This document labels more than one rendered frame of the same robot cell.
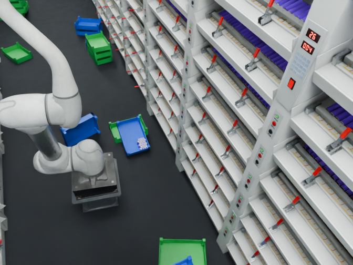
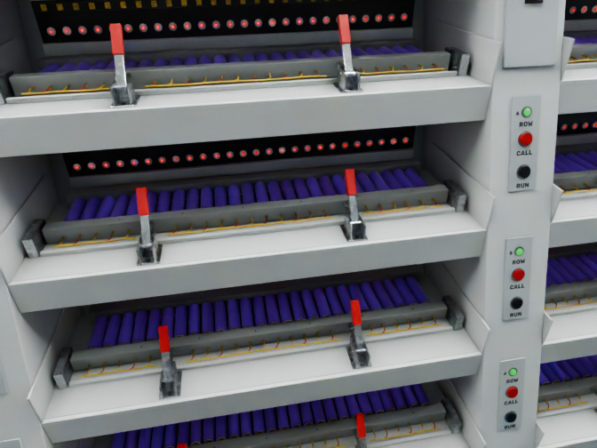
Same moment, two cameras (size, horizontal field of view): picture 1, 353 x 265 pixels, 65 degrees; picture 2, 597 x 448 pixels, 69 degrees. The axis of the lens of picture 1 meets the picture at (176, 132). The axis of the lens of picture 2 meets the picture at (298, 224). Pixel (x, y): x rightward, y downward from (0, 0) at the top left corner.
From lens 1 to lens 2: 1.09 m
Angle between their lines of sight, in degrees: 67
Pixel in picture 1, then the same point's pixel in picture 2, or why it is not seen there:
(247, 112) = (393, 228)
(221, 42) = (174, 101)
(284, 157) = (562, 210)
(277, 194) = (582, 324)
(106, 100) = not seen: outside the picture
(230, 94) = (298, 239)
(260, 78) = (399, 85)
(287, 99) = (539, 38)
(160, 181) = not seen: outside the picture
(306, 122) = (573, 73)
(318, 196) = not seen: outside the picture
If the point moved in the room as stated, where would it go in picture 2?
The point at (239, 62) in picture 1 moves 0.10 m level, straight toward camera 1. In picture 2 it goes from (306, 94) to (386, 86)
